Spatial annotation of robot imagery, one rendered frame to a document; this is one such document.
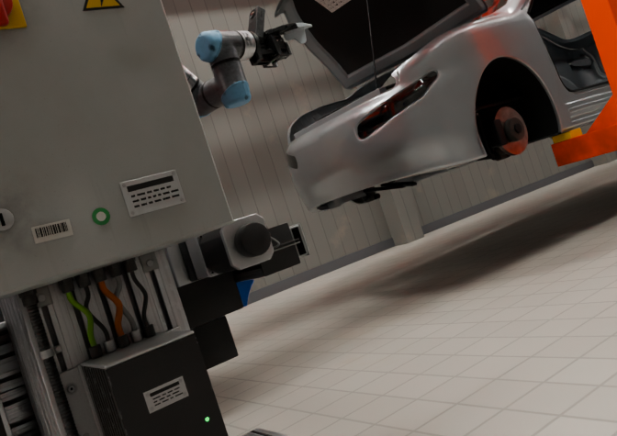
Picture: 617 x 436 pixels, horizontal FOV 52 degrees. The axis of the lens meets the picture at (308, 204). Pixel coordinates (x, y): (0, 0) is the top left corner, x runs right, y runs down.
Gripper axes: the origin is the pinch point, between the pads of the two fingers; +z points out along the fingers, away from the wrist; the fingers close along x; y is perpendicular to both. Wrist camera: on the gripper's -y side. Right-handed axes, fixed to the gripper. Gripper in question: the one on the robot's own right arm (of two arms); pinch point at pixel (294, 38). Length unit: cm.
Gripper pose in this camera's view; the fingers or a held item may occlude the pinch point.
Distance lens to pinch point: 188.5
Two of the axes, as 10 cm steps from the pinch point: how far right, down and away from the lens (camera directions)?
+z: 6.5, -2.0, 7.3
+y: 4.0, 9.1, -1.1
